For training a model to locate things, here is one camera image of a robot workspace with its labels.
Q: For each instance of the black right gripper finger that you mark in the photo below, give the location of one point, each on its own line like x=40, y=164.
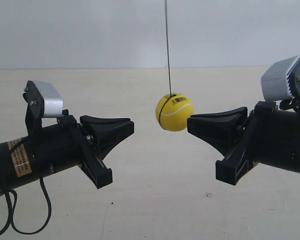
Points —
x=222, y=140
x=226, y=120

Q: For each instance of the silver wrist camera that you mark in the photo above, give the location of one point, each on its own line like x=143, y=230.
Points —
x=281, y=82
x=43, y=102

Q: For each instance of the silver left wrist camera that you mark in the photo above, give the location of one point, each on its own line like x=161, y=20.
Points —
x=43, y=102

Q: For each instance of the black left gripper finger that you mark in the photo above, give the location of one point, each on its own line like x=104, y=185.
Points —
x=102, y=144
x=108, y=128

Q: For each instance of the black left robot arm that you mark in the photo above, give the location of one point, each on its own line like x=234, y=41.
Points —
x=15, y=163

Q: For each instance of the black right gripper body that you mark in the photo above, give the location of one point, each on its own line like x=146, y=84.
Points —
x=271, y=137

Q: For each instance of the yellow tennis ball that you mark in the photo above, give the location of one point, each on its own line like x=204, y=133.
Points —
x=173, y=111

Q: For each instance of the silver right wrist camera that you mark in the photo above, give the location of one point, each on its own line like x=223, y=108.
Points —
x=281, y=82

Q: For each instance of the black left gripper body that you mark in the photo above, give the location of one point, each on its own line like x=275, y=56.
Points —
x=68, y=144

